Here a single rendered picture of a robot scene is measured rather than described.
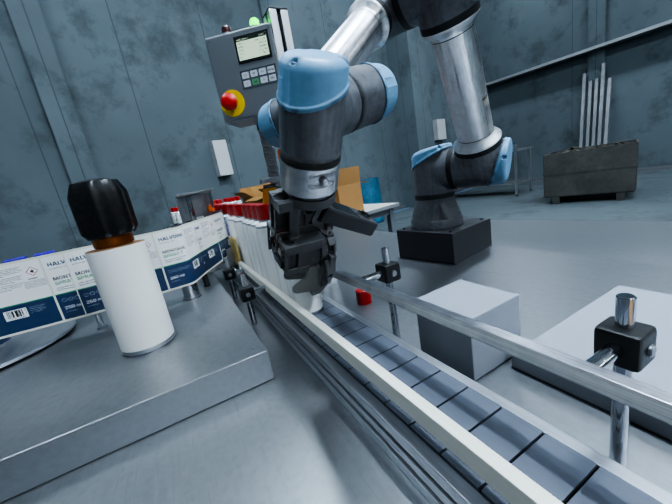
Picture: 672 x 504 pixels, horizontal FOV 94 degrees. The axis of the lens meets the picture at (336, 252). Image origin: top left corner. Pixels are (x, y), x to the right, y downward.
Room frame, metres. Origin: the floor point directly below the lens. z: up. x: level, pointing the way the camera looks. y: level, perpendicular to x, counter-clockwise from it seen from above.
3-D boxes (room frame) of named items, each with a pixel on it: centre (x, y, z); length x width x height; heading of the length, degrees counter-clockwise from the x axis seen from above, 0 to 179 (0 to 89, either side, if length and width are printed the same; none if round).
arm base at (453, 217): (0.95, -0.32, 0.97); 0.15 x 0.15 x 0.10
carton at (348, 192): (2.75, -0.09, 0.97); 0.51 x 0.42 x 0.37; 130
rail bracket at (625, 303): (0.20, -0.19, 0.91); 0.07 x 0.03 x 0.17; 116
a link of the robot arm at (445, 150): (0.94, -0.33, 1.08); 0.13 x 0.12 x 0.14; 48
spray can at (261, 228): (0.69, 0.14, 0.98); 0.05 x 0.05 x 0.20
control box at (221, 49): (0.87, 0.12, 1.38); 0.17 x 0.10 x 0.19; 81
